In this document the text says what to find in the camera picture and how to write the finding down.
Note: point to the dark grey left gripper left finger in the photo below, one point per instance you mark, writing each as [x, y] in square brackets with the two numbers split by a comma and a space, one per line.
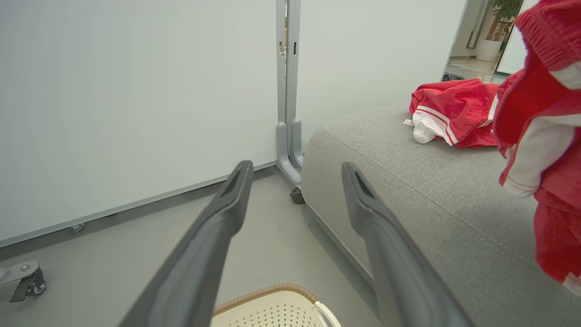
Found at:
[199, 259]

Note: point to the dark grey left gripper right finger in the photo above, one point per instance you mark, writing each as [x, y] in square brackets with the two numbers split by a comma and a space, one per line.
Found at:
[399, 272]

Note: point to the red white-striped garment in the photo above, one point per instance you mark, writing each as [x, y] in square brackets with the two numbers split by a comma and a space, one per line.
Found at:
[535, 91]
[458, 100]

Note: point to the light grey fabric sofa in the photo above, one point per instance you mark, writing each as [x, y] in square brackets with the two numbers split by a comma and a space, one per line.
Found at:
[431, 190]

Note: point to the cream perforated laundry basket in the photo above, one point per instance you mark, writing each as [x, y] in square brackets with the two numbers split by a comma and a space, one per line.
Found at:
[272, 313]

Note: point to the black caster wheel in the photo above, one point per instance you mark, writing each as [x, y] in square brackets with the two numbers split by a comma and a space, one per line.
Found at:
[32, 284]
[297, 196]

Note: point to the small grey panel foot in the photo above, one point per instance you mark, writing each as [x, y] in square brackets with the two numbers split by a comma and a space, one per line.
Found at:
[77, 228]

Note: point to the dark patterned floor mat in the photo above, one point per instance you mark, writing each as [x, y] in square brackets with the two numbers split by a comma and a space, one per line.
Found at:
[453, 76]

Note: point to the white plant pot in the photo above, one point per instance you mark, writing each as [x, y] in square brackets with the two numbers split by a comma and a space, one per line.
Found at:
[488, 50]

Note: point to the green potted plant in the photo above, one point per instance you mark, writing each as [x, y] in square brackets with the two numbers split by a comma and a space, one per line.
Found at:
[506, 9]

